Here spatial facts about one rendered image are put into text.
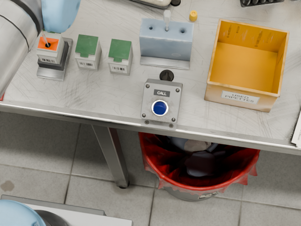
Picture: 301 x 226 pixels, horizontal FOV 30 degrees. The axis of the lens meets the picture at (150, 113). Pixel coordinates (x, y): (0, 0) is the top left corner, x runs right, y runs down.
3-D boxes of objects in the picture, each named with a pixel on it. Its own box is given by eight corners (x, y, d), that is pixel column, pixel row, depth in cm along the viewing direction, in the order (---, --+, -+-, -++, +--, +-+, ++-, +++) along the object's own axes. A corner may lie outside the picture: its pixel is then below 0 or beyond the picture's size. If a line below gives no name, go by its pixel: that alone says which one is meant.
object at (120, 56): (109, 73, 114) (106, 60, 107) (114, 52, 115) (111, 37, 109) (129, 76, 113) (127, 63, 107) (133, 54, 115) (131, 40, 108)
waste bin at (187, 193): (128, 204, 193) (119, 178, 150) (145, 104, 204) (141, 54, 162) (238, 221, 190) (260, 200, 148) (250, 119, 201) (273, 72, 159)
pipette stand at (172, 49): (139, 64, 114) (137, 43, 104) (144, 33, 116) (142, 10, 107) (188, 70, 113) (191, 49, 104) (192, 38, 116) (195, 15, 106)
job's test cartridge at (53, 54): (41, 65, 113) (35, 52, 107) (47, 44, 114) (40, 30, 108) (61, 68, 113) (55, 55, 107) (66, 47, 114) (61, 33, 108)
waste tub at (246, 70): (202, 101, 111) (206, 82, 102) (214, 41, 115) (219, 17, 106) (269, 114, 110) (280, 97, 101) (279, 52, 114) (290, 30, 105)
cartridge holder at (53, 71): (37, 77, 114) (33, 70, 110) (48, 37, 116) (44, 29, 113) (63, 81, 113) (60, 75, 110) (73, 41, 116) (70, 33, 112)
